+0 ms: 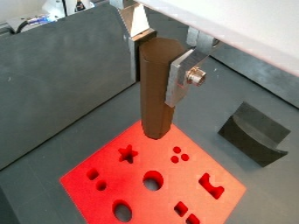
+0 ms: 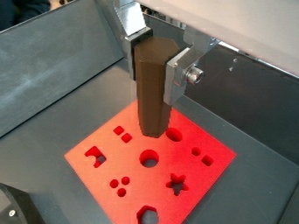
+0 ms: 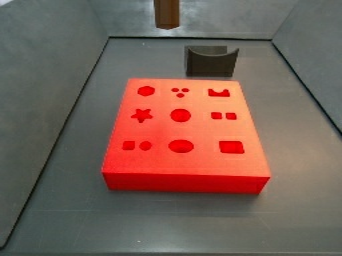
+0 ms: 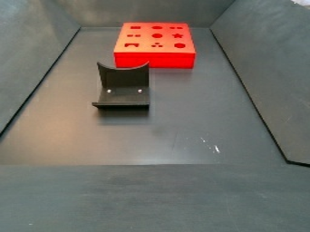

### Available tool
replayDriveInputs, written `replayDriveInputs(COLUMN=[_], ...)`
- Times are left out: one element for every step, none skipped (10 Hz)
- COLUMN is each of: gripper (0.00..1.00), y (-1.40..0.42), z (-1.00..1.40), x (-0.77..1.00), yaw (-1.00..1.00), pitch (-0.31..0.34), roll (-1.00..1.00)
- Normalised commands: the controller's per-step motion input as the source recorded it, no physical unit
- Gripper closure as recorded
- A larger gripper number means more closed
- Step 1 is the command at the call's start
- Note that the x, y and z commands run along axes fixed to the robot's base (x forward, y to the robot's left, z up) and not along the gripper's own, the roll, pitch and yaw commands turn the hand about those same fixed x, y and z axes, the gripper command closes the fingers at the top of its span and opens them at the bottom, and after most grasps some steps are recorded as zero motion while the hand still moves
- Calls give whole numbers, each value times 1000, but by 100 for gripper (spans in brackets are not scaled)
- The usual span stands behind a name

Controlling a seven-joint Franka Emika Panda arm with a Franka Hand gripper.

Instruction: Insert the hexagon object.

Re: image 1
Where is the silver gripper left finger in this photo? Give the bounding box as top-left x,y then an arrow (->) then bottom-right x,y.
109,0 -> 157,81

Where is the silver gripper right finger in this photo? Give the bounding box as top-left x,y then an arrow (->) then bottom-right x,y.
165,27 -> 221,108

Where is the black curved holder stand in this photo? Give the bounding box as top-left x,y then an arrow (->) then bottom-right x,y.
219,101 -> 292,167

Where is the red shape sorter block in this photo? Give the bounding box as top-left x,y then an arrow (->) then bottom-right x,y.
61,122 -> 247,224

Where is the black cable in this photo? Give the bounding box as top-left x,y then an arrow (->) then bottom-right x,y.
15,16 -> 53,33

